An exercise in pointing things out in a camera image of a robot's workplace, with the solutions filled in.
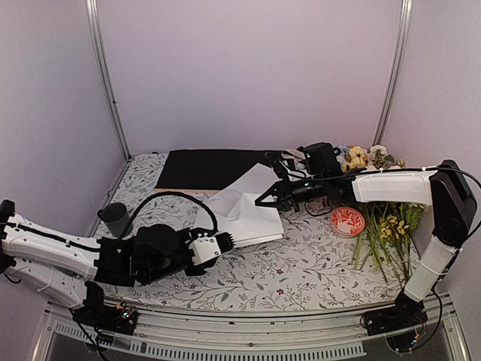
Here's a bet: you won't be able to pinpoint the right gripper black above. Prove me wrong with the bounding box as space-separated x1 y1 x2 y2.
256 172 328 212

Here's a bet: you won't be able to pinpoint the white wrapping paper sheet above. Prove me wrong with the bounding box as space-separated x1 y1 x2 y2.
204 163 284 248

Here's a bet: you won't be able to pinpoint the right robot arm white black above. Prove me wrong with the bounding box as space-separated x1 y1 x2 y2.
255 160 480 328

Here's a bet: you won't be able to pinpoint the pile of fake flowers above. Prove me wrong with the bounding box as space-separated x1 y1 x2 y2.
337 144 427 286

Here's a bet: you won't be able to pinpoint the pile of ribbons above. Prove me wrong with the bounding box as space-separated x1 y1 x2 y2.
264 148 309 180

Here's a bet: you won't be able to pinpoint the dark grey cup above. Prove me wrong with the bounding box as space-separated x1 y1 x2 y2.
97 202 130 238

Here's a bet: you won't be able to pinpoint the red white patterned bowl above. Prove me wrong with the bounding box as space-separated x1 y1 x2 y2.
331 206 366 238

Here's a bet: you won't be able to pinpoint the floral patterned tablecloth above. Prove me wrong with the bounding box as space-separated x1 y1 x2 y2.
78 152 425 312

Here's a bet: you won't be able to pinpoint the yellow small flower sprigs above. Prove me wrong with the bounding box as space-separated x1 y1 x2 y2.
380 214 410 241

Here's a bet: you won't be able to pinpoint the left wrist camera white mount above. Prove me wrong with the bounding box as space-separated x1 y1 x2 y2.
187 232 234 265

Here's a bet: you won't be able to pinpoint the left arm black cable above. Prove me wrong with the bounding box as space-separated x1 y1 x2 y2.
127 192 219 236

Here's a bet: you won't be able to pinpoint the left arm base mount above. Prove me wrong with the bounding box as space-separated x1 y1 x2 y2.
72 281 138 335

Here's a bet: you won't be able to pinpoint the aluminium front rail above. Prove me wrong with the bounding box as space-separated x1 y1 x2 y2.
32 294 472 360

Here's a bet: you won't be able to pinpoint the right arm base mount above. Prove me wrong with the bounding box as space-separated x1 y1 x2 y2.
359 292 428 353

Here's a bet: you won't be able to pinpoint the right aluminium frame post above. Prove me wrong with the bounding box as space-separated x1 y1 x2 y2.
372 0 413 145

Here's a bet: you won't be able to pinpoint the aluminium frame post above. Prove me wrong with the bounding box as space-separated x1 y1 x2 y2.
372 0 413 145
85 0 132 162

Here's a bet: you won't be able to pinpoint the left aluminium frame post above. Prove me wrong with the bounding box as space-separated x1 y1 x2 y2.
85 0 132 162

